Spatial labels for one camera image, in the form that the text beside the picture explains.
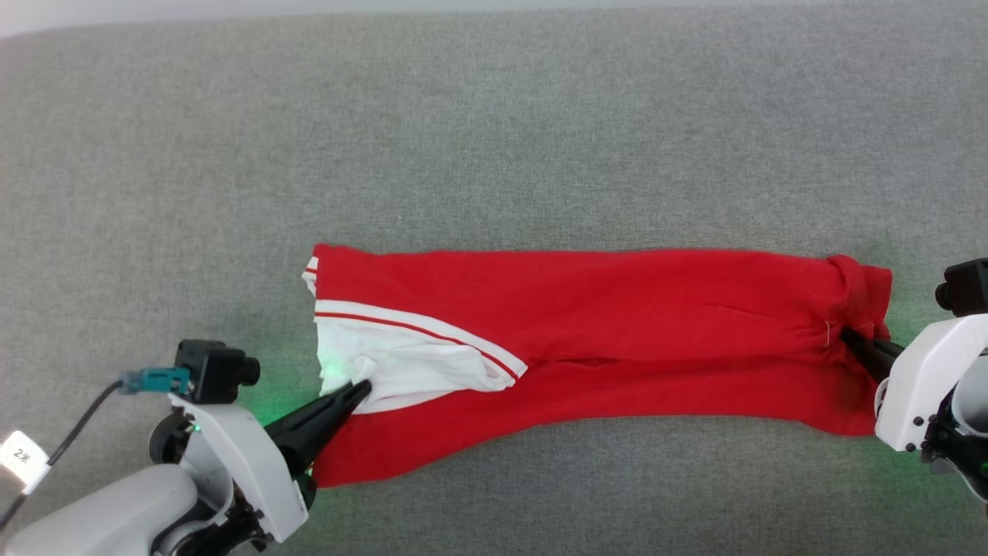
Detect white cable label tag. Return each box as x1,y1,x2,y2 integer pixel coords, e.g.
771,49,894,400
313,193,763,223
0,429,52,496

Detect teal camera cable connector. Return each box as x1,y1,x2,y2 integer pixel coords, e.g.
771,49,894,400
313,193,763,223
118,367,192,395

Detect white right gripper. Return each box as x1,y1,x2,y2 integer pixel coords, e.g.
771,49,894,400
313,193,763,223
839,312,988,497

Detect red and white jersey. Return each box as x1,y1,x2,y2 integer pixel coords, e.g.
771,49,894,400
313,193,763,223
302,243,894,489

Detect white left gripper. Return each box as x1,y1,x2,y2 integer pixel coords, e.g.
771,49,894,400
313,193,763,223
150,378,374,556

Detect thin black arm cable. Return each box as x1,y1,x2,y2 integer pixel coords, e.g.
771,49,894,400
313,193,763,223
0,378,126,534

